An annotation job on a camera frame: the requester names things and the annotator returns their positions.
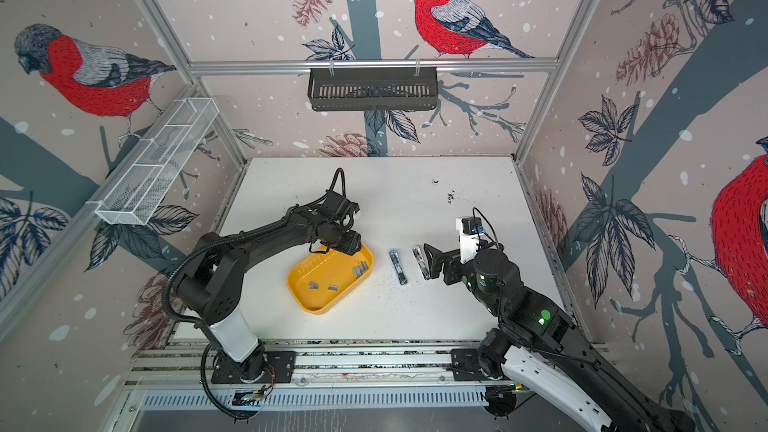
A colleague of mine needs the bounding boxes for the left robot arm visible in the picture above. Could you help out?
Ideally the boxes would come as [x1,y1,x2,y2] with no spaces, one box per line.
[162,168,362,382]

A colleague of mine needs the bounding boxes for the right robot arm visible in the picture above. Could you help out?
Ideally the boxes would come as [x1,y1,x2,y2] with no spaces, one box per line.
[423,242,696,431]

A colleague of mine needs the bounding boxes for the yellow plastic tray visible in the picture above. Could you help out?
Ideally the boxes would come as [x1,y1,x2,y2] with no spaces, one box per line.
[286,245,375,315]

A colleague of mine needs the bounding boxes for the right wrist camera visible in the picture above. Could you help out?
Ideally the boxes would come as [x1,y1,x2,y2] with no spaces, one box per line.
[456,216,484,264]

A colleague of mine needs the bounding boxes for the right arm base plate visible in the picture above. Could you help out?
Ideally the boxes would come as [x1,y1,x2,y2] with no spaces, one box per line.
[447,348,500,382]

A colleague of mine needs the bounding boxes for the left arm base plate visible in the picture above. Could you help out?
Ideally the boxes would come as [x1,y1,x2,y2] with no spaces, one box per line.
[211,351,297,385]

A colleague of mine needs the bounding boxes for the black wall basket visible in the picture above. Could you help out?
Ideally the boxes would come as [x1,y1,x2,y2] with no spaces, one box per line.
[307,67,439,112]

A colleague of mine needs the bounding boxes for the white wire mesh shelf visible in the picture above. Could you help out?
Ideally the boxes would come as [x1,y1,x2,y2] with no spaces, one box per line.
[95,97,219,225]

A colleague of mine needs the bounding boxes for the aluminium mounting rail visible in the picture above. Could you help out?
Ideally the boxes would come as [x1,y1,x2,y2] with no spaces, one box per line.
[125,339,479,386]

